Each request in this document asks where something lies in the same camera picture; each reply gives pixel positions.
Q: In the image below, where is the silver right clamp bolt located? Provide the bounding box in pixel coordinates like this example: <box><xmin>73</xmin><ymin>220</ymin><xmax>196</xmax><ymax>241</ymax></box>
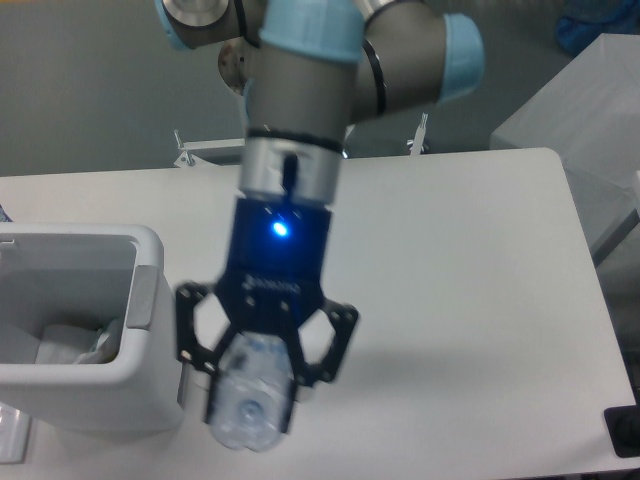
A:
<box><xmin>407</xmin><ymin>112</ymin><xmax>429</xmax><ymax>156</ymax></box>

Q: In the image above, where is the white mounting bracket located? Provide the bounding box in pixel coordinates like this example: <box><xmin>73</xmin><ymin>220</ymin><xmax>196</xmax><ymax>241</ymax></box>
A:
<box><xmin>341</xmin><ymin>124</ymin><xmax>355</xmax><ymax>159</ymax></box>
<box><xmin>173</xmin><ymin>129</ymin><xmax>245</xmax><ymax>168</ymax></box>

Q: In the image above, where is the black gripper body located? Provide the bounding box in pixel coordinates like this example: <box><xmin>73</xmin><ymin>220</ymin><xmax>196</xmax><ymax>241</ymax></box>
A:
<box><xmin>214</xmin><ymin>198</ymin><xmax>331</xmax><ymax>337</ymax></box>

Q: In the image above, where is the blue object at left edge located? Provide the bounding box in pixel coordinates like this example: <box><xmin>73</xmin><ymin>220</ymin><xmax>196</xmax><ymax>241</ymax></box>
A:
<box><xmin>0</xmin><ymin>206</ymin><xmax>12</xmax><ymax>222</ymax></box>

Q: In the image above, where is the clear plastic water bottle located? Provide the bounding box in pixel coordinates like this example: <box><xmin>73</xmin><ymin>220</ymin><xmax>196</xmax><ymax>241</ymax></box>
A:
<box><xmin>208</xmin><ymin>333</ymin><xmax>293</xmax><ymax>452</ymax></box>

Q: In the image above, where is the black device at table edge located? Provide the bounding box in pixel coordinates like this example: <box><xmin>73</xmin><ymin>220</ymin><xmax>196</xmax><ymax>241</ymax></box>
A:
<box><xmin>604</xmin><ymin>405</ymin><xmax>639</xmax><ymax>458</ymax></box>

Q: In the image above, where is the blue plastic bag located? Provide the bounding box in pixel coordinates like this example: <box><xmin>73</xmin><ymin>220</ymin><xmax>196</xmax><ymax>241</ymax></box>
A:
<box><xmin>554</xmin><ymin>0</ymin><xmax>639</xmax><ymax>56</ymax></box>

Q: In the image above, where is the grey covered side table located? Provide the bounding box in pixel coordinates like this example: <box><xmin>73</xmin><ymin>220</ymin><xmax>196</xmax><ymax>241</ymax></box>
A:
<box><xmin>490</xmin><ymin>34</ymin><xmax>639</xmax><ymax>249</ymax></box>

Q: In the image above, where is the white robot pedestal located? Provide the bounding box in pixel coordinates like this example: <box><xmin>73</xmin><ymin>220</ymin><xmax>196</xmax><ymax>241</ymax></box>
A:
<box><xmin>218</xmin><ymin>37</ymin><xmax>260</xmax><ymax>96</ymax></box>

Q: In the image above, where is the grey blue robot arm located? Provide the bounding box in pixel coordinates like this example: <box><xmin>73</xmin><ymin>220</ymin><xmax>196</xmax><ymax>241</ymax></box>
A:
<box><xmin>156</xmin><ymin>1</ymin><xmax>485</xmax><ymax>451</ymax></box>

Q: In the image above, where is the white left mounting bracket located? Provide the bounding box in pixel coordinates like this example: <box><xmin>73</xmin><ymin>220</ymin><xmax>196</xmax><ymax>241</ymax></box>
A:
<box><xmin>173</xmin><ymin>129</ymin><xmax>245</xmax><ymax>168</ymax></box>

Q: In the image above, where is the white plastic trash can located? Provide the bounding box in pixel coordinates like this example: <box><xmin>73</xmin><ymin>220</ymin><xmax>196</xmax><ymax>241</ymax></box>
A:
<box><xmin>1</xmin><ymin>223</ymin><xmax>183</xmax><ymax>432</ymax></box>

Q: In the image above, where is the clear plastic wrapper trash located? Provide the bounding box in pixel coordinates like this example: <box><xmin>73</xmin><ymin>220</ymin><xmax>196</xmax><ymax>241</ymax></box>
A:
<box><xmin>35</xmin><ymin>318</ymin><xmax>124</xmax><ymax>365</ymax></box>

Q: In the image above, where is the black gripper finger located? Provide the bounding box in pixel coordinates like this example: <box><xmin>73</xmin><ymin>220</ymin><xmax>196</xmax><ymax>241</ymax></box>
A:
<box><xmin>175</xmin><ymin>282</ymin><xmax>239</xmax><ymax>424</ymax></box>
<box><xmin>279</xmin><ymin>297</ymin><xmax>359</xmax><ymax>434</ymax></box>

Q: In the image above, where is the white middle mounting bracket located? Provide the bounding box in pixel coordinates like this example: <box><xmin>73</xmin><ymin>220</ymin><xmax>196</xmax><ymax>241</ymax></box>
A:
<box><xmin>341</xmin><ymin>124</ymin><xmax>355</xmax><ymax>159</ymax></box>

